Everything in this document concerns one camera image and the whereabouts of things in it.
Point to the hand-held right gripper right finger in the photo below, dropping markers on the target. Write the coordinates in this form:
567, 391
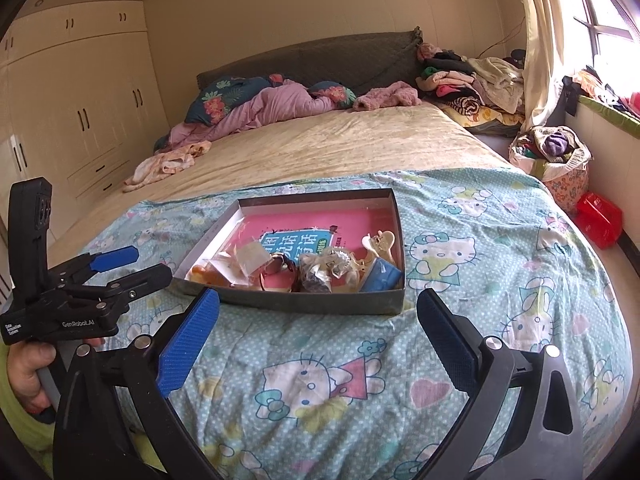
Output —
447, 345

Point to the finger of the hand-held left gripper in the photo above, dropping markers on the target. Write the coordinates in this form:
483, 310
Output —
115, 259
145, 277

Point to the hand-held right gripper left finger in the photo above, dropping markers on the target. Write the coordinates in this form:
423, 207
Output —
190, 340

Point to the small blue box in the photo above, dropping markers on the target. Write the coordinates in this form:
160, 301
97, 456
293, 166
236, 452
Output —
382, 276

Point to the clear bag with white card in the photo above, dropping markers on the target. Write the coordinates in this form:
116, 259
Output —
245, 260

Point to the grey cardboard box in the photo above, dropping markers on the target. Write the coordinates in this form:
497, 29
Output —
300, 302

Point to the white hair claw clip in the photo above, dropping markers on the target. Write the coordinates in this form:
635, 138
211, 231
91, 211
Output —
380, 244

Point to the clear bag with gold jewelry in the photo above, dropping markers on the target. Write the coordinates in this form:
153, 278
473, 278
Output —
337, 262

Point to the clear plastic packet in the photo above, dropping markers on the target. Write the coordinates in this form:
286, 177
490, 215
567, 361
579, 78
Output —
315, 277

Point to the person's left forearm green sleeve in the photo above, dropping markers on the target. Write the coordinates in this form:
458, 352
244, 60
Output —
15, 430

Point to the person's left hand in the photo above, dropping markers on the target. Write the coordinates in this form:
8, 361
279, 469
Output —
25, 365

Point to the cartoon cat print blanket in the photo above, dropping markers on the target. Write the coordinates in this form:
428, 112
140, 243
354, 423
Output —
280, 332

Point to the light pink pajamas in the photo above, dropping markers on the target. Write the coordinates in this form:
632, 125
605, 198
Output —
170, 162

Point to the pink book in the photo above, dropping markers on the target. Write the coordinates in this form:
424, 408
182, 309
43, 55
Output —
280, 220

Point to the cream wardrobe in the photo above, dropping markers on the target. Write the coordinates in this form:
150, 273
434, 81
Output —
75, 100

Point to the dark floral pillow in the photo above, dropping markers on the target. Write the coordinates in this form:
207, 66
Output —
215, 100

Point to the red plastic box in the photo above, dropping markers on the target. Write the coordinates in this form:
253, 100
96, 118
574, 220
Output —
600, 217

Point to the pink quilt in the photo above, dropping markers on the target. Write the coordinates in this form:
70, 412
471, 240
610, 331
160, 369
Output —
260, 110

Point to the floral laundry bag with clothes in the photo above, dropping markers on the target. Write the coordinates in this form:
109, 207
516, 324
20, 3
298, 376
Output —
555, 155

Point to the beige bedsheet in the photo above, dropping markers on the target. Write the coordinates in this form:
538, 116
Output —
325, 145

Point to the pink fuzzy garment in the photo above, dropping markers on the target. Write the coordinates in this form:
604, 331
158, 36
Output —
390, 96

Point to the pile of clothes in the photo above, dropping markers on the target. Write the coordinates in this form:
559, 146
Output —
475, 85

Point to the black cloth item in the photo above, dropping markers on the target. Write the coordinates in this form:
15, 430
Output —
571, 95

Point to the grey padded headboard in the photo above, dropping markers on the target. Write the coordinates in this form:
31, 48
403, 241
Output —
325, 60

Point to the cream curtain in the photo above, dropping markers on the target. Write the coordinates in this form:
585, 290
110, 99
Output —
542, 50

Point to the window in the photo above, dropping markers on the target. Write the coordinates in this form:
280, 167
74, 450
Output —
610, 0

